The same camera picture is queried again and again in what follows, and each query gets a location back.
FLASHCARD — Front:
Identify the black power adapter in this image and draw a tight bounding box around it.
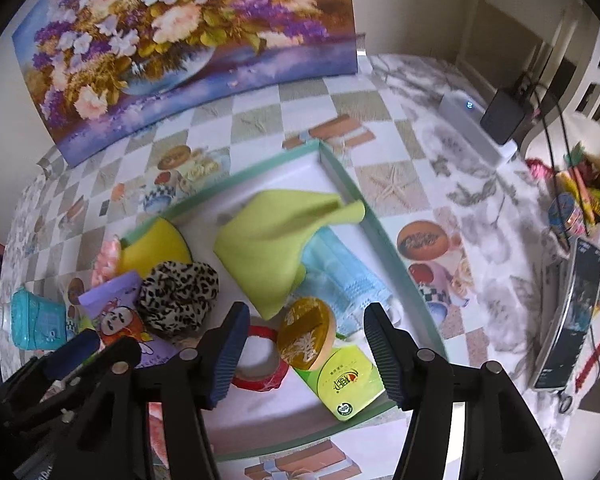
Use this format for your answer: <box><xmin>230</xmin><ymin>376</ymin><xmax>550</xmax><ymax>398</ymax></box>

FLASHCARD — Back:
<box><xmin>480</xmin><ymin>86</ymin><xmax>536</xmax><ymax>146</ymax></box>

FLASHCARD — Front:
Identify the flower painting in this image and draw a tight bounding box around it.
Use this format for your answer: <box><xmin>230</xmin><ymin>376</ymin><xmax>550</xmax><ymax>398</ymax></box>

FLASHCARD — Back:
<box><xmin>11</xmin><ymin>0</ymin><xmax>366</xmax><ymax>168</ymax></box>

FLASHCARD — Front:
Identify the blue face mask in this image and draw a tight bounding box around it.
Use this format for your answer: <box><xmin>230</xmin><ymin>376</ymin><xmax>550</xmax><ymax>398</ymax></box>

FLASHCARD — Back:
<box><xmin>300</xmin><ymin>226</ymin><xmax>403</xmax><ymax>338</ymax></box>

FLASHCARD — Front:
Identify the teal bottle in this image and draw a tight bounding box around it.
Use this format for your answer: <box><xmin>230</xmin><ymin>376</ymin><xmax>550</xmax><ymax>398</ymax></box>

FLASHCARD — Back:
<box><xmin>0</xmin><ymin>285</ymin><xmax>78</xmax><ymax>351</ymax></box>

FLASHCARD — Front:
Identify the red tape roll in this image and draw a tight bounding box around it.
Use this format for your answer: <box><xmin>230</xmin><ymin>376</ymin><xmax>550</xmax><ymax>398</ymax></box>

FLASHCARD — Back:
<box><xmin>230</xmin><ymin>325</ymin><xmax>291</xmax><ymax>392</ymax></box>

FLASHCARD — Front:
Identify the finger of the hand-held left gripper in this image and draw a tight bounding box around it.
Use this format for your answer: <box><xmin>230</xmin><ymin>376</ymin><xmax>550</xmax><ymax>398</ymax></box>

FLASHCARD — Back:
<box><xmin>0</xmin><ymin>329</ymin><xmax>102</xmax><ymax>411</ymax></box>

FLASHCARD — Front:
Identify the white box device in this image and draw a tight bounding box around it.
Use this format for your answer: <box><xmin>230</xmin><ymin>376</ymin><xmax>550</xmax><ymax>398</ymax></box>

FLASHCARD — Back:
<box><xmin>439</xmin><ymin>91</ymin><xmax>518</xmax><ymax>166</ymax></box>

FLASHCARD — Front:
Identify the black cable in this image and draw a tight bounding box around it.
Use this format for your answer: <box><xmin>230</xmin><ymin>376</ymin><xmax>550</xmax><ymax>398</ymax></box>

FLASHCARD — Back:
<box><xmin>517</xmin><ymin>72</ymin><xmax>600</xmax><ymax>241</ymax></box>

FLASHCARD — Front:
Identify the green cloth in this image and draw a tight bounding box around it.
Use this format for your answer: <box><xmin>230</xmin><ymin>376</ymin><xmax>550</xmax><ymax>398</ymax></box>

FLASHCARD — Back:
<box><xmin>214</xmin><ymin>189</ymin><xmax>367</xmax><ymax>321</ymax></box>

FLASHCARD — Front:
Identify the pink fluffy item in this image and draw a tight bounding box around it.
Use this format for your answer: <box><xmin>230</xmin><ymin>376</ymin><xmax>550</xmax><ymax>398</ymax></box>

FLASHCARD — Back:
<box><xmin>525</xmin><ymin>157</ymin><xmax>556</xmax><ymax>181</ymax></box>

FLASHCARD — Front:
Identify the blue patterned tin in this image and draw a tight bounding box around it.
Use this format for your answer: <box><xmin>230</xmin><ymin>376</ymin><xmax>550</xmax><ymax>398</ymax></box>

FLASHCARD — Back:
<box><xmin>547</xmin><ymin>192</ymin><xmax>588</xmax><ymax>238</ymax></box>

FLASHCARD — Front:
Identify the leopard print scrunchie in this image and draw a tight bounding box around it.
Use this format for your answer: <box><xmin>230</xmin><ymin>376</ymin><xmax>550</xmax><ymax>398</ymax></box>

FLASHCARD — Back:
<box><xmin>137</xmin><ymin>260</ymin><xmax>221</xmax><ymax>341</ymax></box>

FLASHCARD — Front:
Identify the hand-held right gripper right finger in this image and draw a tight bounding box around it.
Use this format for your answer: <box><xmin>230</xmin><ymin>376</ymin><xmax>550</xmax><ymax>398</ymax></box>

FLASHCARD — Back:
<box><xmin>364</xmin><ymin>302</ymin><xmax>563</xmax><ymax>480</ymax></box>

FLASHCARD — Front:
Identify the purple cartoon packet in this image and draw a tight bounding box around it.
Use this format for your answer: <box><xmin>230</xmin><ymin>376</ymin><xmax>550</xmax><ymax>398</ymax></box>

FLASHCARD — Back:
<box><xmin>77</xmin><ymin>271</ymin><xmax>181</xmax><ymax>368</ymax></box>

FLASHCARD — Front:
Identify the yellow sponge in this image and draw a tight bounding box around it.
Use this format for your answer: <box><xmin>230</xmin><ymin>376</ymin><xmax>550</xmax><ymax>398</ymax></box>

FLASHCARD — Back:
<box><xmin>117</xmin><ymin>217</ymin><xmax>195</xmax><ymax>281</ymax></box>

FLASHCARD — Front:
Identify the pile of colourful packets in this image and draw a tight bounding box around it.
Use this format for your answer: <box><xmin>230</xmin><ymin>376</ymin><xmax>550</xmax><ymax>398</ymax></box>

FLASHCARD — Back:
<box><xmin>555</xmin><ymin>145</ymin><xmax>600</xmax><ymax>226</ymax></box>

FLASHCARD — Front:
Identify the round amber soap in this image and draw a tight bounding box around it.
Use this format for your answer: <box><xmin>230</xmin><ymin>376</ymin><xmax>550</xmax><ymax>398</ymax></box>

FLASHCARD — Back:
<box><xmin>276</xmin><ymin>297</ymin><xmax>338</xmax><ymax>372</ymax></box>

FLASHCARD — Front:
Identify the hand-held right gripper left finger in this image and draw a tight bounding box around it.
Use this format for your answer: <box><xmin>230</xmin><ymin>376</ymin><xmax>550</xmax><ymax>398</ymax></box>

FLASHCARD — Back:
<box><xmin>50</xmin><ymin>302</ymin><xmax>251</xmax><ymax>480</ymax></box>

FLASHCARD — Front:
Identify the white tray with green rim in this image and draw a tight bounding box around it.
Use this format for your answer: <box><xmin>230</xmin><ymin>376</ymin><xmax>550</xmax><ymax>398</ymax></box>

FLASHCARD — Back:
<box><xmin>117</xmin><ymin>139</ymin><xmax>448</xmax><ymax>463</ymax></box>

